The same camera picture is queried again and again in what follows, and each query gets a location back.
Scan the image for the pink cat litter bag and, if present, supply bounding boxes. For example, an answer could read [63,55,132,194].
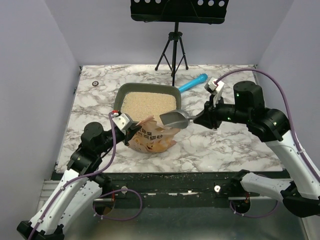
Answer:
[128,115,180,154]

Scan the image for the silver metal scoop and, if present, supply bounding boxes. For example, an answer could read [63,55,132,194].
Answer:
[159,109,196,129]

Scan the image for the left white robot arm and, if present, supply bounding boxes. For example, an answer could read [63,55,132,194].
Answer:
[16,122,141,240]

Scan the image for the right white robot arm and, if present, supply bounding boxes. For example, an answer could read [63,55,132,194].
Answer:
[193,81,320,218]

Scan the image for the beige litter in box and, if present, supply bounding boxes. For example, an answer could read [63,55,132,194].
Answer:
[120,92,177,122]

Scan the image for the grey plastic litter box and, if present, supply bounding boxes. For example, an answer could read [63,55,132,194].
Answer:
[113,82,182,111]

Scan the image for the blue cylindrical flashlight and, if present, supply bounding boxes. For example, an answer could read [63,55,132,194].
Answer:
[178,73,208,93]

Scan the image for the brown poker chip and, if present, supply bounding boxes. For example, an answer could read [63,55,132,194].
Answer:
[92,81,99,87]

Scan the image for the black music stand tripod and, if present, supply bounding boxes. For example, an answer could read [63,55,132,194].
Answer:
[130,0,229,87]

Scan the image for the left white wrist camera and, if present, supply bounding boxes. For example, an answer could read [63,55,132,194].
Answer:
[111,111,134,131]

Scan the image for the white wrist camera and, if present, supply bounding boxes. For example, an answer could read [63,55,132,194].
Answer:
[204,77,225,107]
[111,111,134,131]

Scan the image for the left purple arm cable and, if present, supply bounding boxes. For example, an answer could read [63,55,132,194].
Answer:
[27,112,117,240]

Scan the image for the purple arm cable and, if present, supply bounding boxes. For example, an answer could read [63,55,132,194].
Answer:
[27,112,117,240]
[216,67,320,181]

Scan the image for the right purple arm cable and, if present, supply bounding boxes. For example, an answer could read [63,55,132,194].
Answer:
[216,67,320,181]

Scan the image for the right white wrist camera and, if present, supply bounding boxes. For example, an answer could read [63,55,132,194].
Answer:
[204,77,225,107]

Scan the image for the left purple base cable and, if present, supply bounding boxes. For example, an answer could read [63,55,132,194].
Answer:
[92,188,143,221]

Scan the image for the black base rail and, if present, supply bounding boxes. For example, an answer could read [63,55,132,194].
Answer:
[52,171,292,210]

